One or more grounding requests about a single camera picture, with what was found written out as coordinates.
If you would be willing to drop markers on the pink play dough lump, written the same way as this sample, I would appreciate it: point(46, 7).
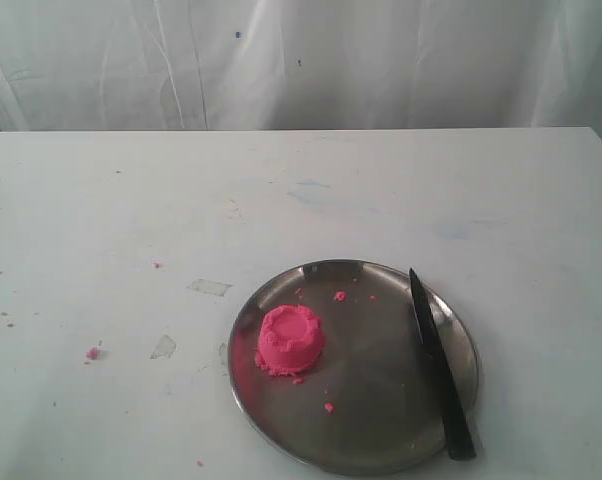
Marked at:
point(290, 341)

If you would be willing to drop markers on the black knife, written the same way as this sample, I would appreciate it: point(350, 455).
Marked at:
point(458, 438)

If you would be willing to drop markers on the round steel plate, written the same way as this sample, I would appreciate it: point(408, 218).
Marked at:
point(367, 407)

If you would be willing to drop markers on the pink crumb on table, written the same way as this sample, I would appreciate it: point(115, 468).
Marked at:
point(92, 354)

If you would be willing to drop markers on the white backdrop sheet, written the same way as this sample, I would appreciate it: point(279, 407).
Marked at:
point(248, 65)

